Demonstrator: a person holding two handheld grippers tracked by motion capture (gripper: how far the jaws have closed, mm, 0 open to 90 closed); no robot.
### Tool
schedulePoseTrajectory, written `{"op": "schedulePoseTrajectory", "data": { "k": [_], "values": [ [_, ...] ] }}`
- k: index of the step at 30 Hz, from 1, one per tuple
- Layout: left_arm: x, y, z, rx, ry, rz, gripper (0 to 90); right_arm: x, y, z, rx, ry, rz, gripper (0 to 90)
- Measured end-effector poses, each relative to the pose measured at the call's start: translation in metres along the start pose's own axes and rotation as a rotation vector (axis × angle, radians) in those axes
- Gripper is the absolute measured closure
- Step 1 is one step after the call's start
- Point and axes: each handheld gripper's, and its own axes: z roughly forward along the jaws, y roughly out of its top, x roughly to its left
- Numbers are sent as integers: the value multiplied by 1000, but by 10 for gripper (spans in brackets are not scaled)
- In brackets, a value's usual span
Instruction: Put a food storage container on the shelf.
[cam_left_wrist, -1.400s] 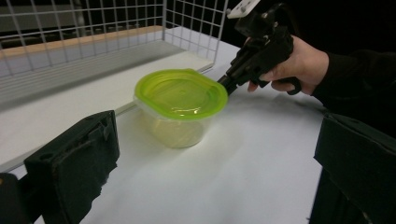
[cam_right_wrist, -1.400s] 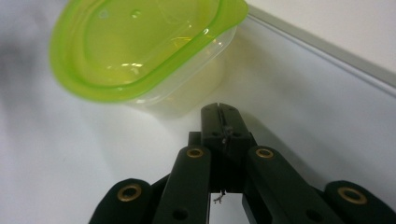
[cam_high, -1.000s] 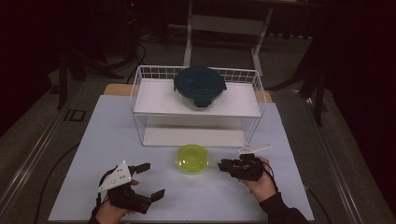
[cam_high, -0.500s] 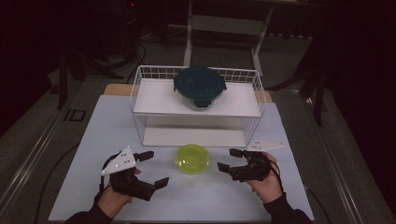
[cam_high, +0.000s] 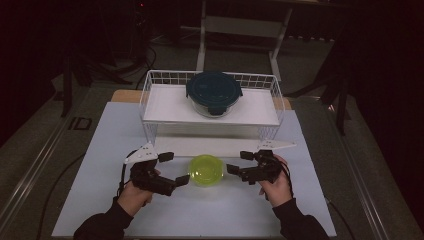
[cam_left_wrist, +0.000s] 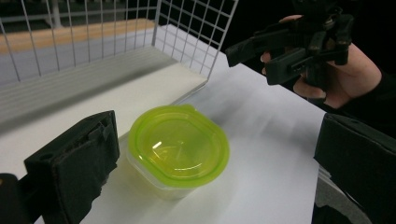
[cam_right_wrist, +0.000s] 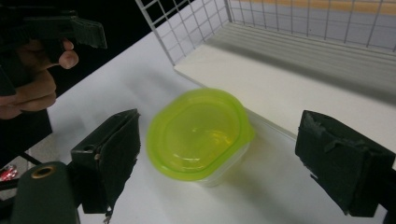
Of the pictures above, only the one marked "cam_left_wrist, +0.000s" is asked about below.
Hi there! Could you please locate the white wire rack shelf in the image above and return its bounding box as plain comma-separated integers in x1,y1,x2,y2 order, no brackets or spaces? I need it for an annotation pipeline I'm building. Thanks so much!
0,0,240,180

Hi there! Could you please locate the metal stand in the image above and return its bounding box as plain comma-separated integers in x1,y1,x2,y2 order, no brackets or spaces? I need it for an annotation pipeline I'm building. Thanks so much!
50,0,63,29

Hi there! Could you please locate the green lid plastic container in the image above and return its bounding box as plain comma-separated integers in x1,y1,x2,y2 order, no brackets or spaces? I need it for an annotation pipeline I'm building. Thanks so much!
125,104,231,201

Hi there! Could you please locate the wooden edge strip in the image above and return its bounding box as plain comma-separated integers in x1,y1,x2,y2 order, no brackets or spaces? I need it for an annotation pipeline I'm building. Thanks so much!
0,18,156,54

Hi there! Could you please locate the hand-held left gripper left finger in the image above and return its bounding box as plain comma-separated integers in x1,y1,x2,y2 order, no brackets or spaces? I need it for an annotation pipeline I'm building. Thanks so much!
23,109,120,224

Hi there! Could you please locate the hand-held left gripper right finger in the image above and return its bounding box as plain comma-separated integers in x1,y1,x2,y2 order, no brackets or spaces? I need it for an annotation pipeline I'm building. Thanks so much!
314,113,396,224

